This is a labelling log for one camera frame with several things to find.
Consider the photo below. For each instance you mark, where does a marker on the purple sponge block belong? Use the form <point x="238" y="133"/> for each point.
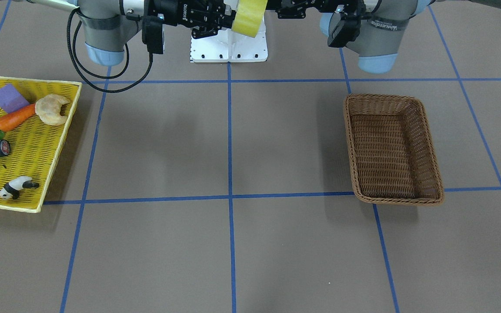
<point x="11" y="100"/>

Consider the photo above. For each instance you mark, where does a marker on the yellow plastic basket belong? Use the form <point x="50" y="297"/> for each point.
<point x="36" y="146"/>

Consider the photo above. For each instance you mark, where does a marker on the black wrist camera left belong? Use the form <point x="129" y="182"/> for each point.
<point x="342" y="29"/>

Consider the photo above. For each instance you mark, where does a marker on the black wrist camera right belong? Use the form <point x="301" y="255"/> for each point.
<point x="153" y="35"/>

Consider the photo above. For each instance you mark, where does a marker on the toy croissant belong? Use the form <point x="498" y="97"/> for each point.
<point x="48" y="109"/>

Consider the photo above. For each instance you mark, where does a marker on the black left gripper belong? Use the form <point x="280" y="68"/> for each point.
<point x="320" y="6"/>

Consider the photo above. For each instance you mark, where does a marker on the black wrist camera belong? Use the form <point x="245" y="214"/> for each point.
<point x="342" y="29"/>
<point x="153" y="35"/>

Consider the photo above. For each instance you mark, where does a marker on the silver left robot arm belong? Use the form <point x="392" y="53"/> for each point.
<point x="371" y="28"/>

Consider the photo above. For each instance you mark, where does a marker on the brown wicker basket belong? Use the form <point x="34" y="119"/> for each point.
<point x="391" y="152"/>

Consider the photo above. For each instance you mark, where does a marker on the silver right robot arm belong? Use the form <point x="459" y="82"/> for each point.
<point x="109" y="24"/>

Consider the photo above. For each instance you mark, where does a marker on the panda figurine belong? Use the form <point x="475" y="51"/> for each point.
<point x="12" y="189"/>

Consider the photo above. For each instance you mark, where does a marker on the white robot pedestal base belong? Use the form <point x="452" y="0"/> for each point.
<point x="230" y="46"/>

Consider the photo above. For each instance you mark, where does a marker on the yellow tape roll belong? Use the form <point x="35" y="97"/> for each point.
<point x="248" y="17"/>

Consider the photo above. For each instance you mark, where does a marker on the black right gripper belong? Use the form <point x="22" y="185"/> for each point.
<point x="176" y="8"/>

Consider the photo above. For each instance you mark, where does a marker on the orange toy carrot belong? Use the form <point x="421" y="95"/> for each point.
<point x="12" y="120"/>

